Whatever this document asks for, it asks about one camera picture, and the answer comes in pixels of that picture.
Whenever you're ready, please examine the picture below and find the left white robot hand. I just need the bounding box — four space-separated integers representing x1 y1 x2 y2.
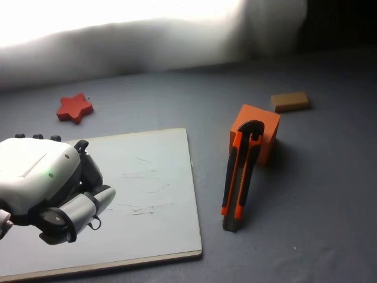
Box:
0 133 117 246

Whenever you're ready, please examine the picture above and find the orange black utility knife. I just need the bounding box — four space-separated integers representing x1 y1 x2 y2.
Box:
220 120 266 233

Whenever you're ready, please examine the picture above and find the red star block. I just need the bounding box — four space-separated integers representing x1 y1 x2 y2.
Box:
55 93 95 125

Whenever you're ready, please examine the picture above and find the white paper board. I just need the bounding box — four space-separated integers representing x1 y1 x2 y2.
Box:
0 127 203 281

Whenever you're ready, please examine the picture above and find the white fabric backdrop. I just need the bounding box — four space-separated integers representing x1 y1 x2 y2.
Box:
0 0 309 92

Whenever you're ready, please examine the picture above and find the orange cube block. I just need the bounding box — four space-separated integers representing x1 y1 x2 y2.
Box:
229 103 282 166

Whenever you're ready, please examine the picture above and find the grey table cloth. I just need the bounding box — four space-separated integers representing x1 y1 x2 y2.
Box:
0 44 377 283

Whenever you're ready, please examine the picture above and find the tan wooden rectangular block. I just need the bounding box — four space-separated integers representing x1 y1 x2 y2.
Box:
270 91 310 113

